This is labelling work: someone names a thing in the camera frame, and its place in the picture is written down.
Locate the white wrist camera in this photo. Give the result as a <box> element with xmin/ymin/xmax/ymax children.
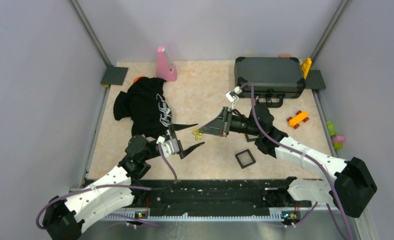
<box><xmin>225</xmin><ymin>86</ymin><xmax>243</xmax><ymax>110</ymax></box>
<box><xmin>156</xmin><ymin>136</ymin><xmax>180</xmax><ymax>158</ymax></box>

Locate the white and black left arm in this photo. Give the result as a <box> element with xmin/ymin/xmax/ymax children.
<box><xmin>35</xmin><ymin>124</ymin><xmax>203</xmax><ymax>240</ymax></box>

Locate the pink toy block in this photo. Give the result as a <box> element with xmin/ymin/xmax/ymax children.
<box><xmin>331</xmin><ymin>135</ymin><xmax>346</xmax><ymax>150</ymax></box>

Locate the orange toy car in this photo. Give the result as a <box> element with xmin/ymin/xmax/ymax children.
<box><xmin>286</xmin><ymin>110</ymin><xmax>309</xmax><ymax>129</ymax></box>

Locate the dark grey baseplate right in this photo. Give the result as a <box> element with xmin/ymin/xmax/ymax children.
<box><xmin>306</xmin><ymin>69</ymin><xmax>326</xmax><ymax>90</ymax></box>

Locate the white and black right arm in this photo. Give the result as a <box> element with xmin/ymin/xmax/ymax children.
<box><xmin>199</xmin><ymin>104</ymin><xmax>378</xmax><ymax>218</ymax></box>

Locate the yellow toy piece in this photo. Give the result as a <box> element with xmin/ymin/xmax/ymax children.
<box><xmin>300</xmin><ymin>58</ymin><xmax>312</xmax><ymax>80</ymax></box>

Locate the black hard carrying case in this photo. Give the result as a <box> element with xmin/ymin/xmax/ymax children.
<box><xmin>234</xmin><ymin>56</ymin><xmax>307</xmax><ymax>108</ymax></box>

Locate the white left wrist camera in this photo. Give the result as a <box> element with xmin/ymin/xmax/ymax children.
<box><xmin>156</xmin><ymin>136</ymin><xmax>180</xmax><ymax>158</ymax></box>

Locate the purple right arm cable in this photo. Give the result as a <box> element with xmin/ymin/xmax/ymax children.
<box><xmin>240</xmin><ymin>82</ymin><xmax>354</xmax><ymax>240</ymax></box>

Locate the salmon toy block behind case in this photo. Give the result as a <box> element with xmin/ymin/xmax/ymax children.
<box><xmin>278</xmin><ymin>53</ymin><xmax>292</xmax><ymax>58</ymax></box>

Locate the aluminium frame rail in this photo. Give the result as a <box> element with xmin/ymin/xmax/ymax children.
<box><xmin>64</xmin><ymin>187</ymin><xmax>367</xmax><ymax>223</ymax></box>

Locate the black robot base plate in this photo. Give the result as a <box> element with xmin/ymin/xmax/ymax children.
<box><xmin>130</xmin><ymin>179</ymin><xmax>313</xmax><ymax>217</ymax></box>

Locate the dark grey baseplate left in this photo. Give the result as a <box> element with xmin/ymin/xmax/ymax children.
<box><xmin>100</xmin><ymin>65</ymin><xmax>129</xmax><ymax>86</ymax></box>

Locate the small gold brooch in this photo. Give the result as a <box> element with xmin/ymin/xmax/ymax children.
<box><xmin>192</xmin><ymin>128</ymin><xmax>203</xmax><ymax>141</ymax></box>

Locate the pink wedge stand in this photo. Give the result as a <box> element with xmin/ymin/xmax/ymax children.
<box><xmin>156</xmin><ymin>45</ymin><xmax>178</xmax><ymax>82</ymax></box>

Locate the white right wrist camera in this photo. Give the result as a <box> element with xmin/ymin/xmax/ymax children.
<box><xmin>225</xmin><ymin>86</ymin><xmax>243</xmax><ymax>110</ymax></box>

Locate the black square frame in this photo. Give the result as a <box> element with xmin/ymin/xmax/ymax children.
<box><xmin>234</xmin><ymin>149</ymin><xmax>256</xmax><ymax>169</ymax></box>
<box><xmin>244</xmin><ymin>133</ymin><xmax>259</xmax><ymax>143</ymax></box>

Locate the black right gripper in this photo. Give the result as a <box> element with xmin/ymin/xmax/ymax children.
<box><xmin>199</xmin><ymin>106</ymin><xmax>262</xmax><ymax>137</ymax></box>

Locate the black printed t-shirt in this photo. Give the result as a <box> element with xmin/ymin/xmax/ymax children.
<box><xmin>113</xmin><ymin>76</ymin><xmax>172</xmax><ymax>139</ymax></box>

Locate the dark grey baseplate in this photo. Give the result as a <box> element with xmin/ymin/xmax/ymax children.
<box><xmin>100</xmin><ymin>65</ymin><xmax>129</xmax><ymax>86</ymax></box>
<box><xmin>306</xmin><ymin>69</ymin><xmax>326</xmax><ymax>90</ymax></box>

